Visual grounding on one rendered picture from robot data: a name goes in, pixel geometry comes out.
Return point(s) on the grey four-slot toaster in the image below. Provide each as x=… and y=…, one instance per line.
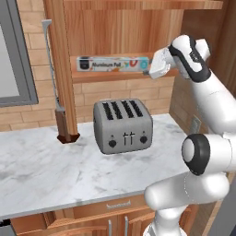
x=123, y=129

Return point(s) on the aluminum foil box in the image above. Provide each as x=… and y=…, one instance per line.
x=110, y=64

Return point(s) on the grey framed window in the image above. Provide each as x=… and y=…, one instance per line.
x=15, y=61

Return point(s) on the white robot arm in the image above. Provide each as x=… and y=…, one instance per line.
x=212, y=101

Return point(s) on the wooden drawer front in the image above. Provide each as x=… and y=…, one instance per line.
x=92, y=209

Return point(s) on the wooden open wall cabinet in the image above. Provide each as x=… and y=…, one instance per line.
x=66, y=61

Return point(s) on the wooden cupboard door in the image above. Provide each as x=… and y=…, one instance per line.
x=76, y=230
x=138, y=226

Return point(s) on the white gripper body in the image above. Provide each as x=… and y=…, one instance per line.
x=160, y=63

